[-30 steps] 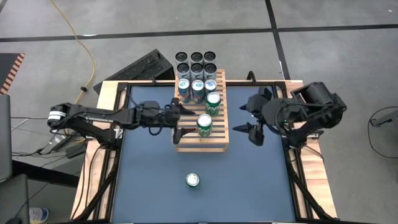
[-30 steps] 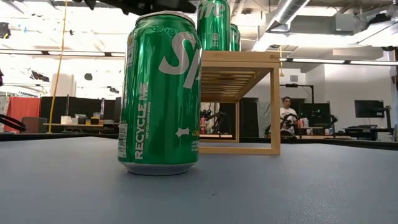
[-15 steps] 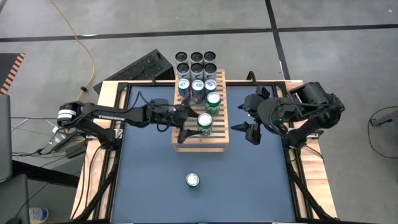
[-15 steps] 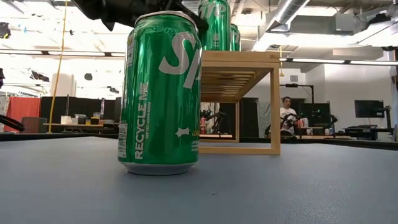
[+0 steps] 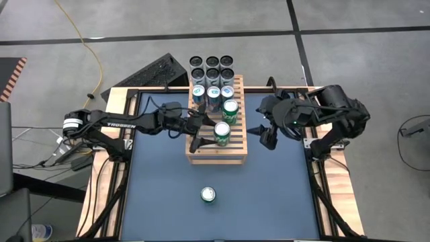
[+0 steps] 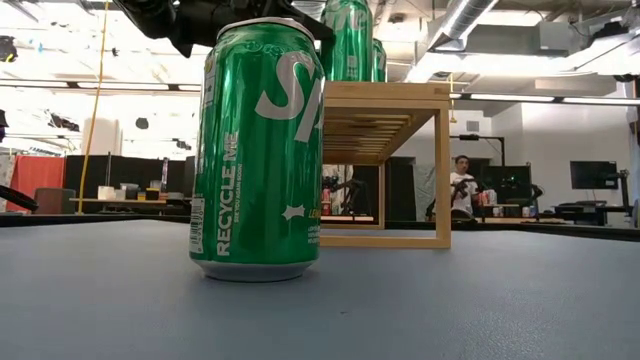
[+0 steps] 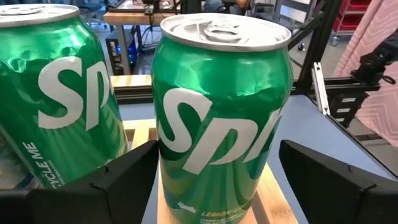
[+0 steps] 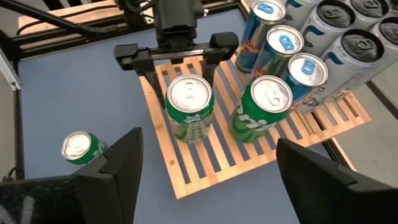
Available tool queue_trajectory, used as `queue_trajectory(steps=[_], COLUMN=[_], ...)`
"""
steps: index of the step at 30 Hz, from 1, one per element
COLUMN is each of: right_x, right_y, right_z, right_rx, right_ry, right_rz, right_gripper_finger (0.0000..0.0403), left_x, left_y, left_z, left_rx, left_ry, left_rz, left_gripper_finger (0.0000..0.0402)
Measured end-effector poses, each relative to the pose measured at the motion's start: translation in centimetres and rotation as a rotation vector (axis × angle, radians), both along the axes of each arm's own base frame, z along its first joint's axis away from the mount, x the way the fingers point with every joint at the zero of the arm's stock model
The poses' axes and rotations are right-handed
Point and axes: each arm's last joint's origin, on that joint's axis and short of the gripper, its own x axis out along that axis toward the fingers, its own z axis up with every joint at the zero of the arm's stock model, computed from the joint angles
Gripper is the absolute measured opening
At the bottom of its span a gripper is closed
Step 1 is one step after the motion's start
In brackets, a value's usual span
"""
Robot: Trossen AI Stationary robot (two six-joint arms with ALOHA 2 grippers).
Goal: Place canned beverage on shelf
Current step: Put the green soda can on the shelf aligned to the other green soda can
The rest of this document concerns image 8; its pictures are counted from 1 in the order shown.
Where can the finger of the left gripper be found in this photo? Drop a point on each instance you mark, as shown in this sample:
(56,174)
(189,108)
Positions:
(219,43)
(140,59)

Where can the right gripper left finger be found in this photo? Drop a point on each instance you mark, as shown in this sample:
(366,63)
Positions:
(109,193)

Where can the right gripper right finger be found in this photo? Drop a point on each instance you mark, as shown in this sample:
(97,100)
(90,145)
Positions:
(335,199)

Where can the silver blue Red Bull can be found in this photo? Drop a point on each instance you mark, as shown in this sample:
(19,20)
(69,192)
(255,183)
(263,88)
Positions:
(284,40)
(308,68)
(256,40)

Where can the green Sprite can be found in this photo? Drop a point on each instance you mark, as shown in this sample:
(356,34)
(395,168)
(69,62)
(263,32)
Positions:
(189,105)
(258,118)
(82,147)

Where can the slatted wooden shelf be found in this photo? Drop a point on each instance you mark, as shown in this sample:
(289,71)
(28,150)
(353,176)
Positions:
(199,174)

